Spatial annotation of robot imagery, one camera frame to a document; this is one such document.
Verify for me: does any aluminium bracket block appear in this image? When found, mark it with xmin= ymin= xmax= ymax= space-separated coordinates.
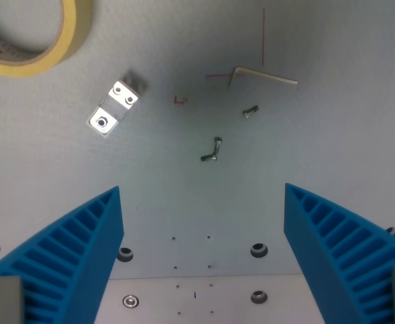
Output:
xmin=84 ymin=70 xmax=150 ymax=139

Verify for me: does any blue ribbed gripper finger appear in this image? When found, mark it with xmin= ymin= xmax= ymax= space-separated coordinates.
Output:
xmin=0 ymin=185 xmax=125 ymax=324
xmin=283 ymin=182 xmax=395 ymax=324

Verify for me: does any silver allen key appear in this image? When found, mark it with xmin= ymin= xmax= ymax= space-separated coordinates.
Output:
xmin=228 ymin=66 xmax=298 ymax=88

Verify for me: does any yellow masking tape roll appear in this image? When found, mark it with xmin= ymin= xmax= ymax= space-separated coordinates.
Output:
xmin=0 ymin=0 xmax=94 ymax=78

